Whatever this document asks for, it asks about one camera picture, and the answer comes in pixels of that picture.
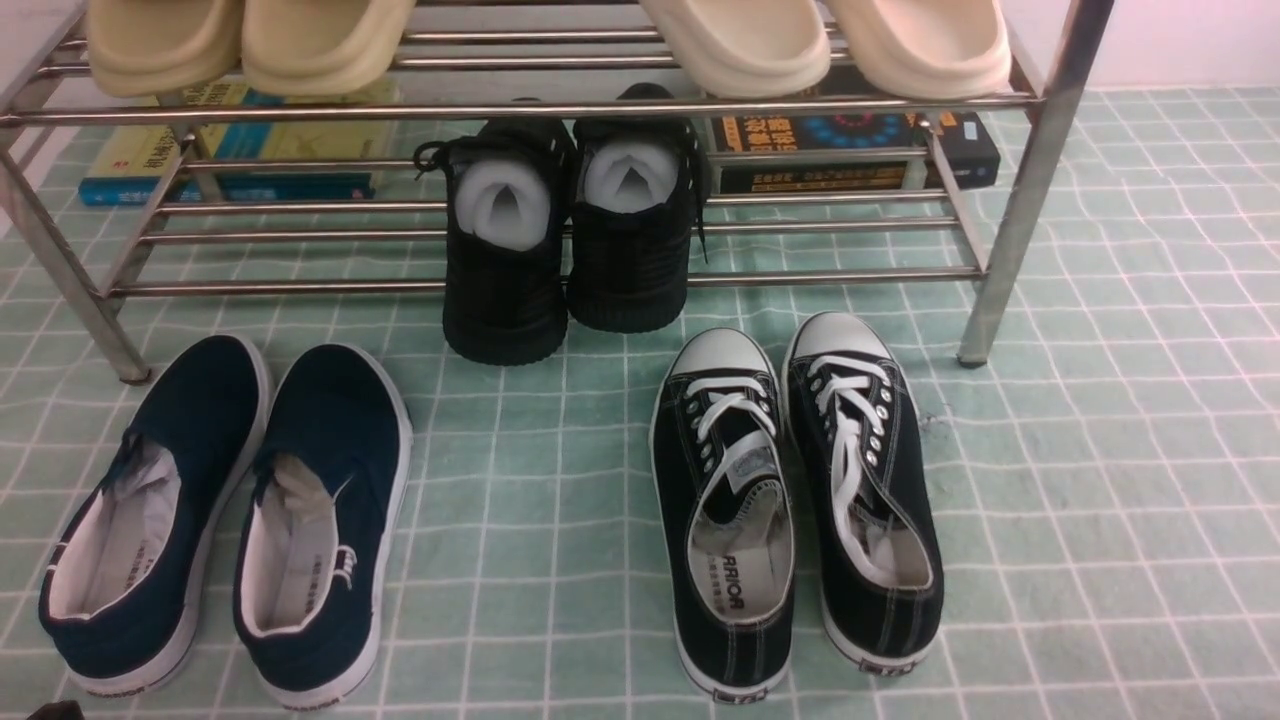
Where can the navy slip-on shoe right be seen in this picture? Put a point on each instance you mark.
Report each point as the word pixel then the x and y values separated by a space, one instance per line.
pixel 327 486

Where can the navy slip-on shoe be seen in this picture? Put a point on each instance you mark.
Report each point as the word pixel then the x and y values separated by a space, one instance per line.
pixel 327 486
pixel 122 593

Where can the navy slip-on shoe left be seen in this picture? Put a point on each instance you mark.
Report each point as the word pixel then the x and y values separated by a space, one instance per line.
pixel 122 593

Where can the black white canvas sneaker left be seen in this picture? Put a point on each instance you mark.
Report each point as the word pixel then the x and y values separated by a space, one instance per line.
pixel 727 515

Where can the black white canvas sneaker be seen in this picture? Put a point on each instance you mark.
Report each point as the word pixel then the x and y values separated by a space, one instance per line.
pixel 852 420
pixel 727 515

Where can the black knit sneaker right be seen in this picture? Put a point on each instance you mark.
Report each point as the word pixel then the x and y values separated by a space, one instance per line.
pixel 641 186

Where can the black knit sneaker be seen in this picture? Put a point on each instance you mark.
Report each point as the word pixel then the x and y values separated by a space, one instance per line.
pixel 641 186
pixel 507 204

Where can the black knit sneaker left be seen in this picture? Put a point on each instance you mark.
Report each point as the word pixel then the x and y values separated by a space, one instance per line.
pixel 507 204

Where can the black white canvas sneaker right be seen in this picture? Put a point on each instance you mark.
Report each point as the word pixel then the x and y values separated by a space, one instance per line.
pixel 852 420

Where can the cream slipper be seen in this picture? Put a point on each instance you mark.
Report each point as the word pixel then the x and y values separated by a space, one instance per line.
pixel 931 50
pixel 745 49

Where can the black book stack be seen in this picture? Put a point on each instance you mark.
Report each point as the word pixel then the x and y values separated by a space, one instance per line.
pixel 843 152

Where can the cream slipper far right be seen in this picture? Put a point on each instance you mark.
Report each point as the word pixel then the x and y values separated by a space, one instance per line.
pixel 931 50

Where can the tan slipper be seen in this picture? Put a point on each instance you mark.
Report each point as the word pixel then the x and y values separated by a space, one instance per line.
pixel 320 48
pixel 147 48

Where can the green white grid mat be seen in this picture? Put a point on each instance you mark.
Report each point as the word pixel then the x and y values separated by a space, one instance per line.
pixel 1105 489

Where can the yellow blue book stack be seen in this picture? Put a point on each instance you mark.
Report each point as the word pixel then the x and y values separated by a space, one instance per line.
pixel 128 167

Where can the tan slipper far left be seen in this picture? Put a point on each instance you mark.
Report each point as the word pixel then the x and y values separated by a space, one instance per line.
pixel 147 48

